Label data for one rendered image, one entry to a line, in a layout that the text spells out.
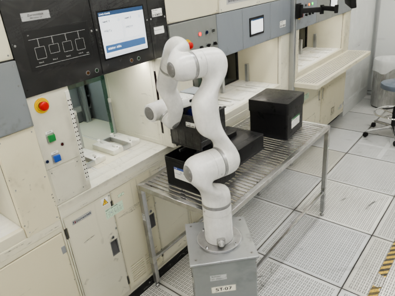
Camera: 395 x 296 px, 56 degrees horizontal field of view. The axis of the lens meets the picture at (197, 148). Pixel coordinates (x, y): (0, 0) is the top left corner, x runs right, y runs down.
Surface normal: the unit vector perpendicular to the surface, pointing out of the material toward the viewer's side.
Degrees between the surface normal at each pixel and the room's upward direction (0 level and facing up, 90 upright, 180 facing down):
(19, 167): 90
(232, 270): 90
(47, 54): 90
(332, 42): 90
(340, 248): 0
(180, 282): 0
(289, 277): 0
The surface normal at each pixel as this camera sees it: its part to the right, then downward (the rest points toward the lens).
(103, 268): 0.77, 0.20
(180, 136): -0.65, 0.36
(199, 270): 0.11, 0.41
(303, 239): -0.09, -0.90
